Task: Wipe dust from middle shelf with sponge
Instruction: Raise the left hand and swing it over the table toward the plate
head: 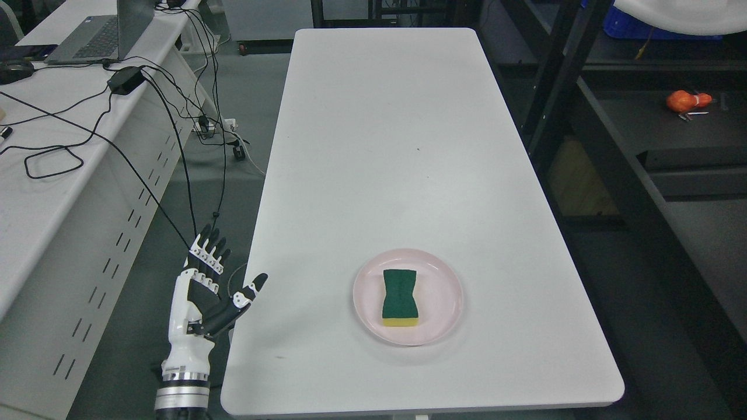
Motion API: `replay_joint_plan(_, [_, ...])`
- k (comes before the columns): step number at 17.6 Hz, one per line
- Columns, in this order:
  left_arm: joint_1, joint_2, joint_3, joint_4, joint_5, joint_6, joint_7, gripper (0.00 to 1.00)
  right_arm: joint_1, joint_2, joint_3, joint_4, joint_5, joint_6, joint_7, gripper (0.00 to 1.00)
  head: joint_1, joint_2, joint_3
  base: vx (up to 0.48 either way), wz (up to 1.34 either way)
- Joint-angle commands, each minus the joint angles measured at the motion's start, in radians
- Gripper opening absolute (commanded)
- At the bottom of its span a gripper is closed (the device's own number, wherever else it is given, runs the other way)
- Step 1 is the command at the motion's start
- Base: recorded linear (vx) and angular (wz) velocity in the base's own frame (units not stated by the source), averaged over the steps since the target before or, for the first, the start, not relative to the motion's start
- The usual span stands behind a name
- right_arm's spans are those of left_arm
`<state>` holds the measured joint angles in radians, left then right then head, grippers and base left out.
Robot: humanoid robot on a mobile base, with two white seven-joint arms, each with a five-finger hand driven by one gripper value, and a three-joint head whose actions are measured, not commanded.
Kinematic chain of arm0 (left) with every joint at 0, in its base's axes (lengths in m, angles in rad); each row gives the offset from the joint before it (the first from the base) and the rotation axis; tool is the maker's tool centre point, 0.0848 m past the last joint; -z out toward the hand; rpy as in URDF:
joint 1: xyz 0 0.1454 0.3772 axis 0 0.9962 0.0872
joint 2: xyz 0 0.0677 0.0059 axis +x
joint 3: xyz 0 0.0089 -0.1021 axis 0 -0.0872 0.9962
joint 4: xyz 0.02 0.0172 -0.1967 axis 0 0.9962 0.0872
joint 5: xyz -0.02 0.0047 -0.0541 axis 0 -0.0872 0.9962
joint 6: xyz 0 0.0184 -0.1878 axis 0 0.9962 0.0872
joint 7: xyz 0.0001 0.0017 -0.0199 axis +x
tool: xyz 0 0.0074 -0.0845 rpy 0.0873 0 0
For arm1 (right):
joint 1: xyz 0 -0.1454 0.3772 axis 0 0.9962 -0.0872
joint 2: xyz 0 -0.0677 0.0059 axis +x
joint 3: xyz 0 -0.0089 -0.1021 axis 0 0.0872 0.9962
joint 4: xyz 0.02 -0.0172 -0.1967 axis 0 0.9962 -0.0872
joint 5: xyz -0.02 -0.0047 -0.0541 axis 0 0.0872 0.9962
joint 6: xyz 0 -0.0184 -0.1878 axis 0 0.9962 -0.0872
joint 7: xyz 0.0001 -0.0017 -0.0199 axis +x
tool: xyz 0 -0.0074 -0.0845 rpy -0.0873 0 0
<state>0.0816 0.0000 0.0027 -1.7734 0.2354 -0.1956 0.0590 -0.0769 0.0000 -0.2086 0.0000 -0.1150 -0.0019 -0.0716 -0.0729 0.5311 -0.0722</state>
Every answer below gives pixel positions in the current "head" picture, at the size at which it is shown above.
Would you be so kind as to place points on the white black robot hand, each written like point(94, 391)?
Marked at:
point(198, 313)

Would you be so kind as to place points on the white power strip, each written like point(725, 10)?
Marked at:
point(207, 127)

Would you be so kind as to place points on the green yellow sponge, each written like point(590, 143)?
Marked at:
point(399, 307)

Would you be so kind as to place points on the grey laptop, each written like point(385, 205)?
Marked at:
point(105, 37)

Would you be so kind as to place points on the black computer mouse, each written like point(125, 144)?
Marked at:
point(14, 71)

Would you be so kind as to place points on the black power adapter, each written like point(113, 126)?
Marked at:
point(125, 80)

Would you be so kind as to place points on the white long table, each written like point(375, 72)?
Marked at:
point(400, 138)

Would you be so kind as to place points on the orange toy object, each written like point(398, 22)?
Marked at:
point(681, 101)

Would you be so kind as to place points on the black metal shelf rack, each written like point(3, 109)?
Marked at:
point(651, 202)

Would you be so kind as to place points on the white side desk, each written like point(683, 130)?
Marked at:
point(81, 175)

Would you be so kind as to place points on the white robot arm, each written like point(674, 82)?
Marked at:
point(183, 395)

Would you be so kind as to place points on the pink round plate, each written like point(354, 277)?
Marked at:
point(438, 293)

